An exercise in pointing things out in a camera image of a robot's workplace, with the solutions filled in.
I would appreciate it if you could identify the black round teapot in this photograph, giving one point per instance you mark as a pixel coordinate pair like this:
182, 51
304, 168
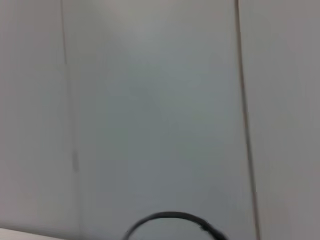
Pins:
175, 214

